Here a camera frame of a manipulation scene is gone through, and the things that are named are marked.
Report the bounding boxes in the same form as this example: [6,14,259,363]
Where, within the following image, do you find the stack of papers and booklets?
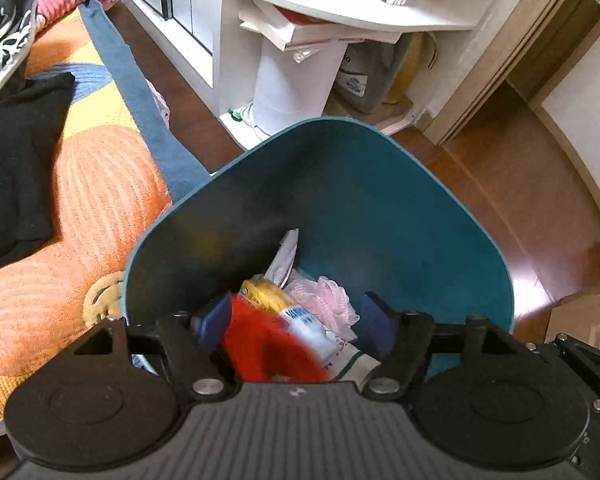
[237,0,401,54]

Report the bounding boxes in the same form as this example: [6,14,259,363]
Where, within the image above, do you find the teal plastic waste bin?
[121,116,515,391]

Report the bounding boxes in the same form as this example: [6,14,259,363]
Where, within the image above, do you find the black leaf-print duvet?
[0,0,38,116]

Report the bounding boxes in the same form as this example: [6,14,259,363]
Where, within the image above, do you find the brown wooden door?
[507,0,600,106]

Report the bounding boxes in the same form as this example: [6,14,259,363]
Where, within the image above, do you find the black garment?
[0,72,76,276]

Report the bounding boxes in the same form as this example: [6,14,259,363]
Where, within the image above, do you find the pink mesh sponge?
[285,275,361,341]

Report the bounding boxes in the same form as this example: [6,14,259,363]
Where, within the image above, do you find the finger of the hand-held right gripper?
[555,332,600,411]

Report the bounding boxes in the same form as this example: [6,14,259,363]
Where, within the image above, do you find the white cylindrical appliance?
[252,40,347,137]

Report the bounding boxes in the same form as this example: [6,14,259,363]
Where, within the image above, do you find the yellow and white packet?
[240,280,342,361]

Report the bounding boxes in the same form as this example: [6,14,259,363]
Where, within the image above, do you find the red mesh bag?
[222,295,331,384]

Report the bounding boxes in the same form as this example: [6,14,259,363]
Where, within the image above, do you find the white corner shelf unit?
[217,0,486,141]

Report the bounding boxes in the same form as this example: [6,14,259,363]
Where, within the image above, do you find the wooden door frame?
[424,0,592,147]

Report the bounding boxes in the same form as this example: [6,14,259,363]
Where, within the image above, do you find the white grey wrapper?
[264,229,301,287]

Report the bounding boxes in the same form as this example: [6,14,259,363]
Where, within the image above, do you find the yellow container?
[385,32,438,104]

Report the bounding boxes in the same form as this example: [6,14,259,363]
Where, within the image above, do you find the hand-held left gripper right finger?
[355,292,531,402]

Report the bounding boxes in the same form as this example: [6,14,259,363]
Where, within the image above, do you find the white festive print bag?
[327,337,382,387]

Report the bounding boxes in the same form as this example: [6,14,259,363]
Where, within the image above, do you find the bed with orange floral bedspread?
[0,2,212,431]

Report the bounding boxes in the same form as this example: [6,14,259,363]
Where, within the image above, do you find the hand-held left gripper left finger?
[72,294,235,402]

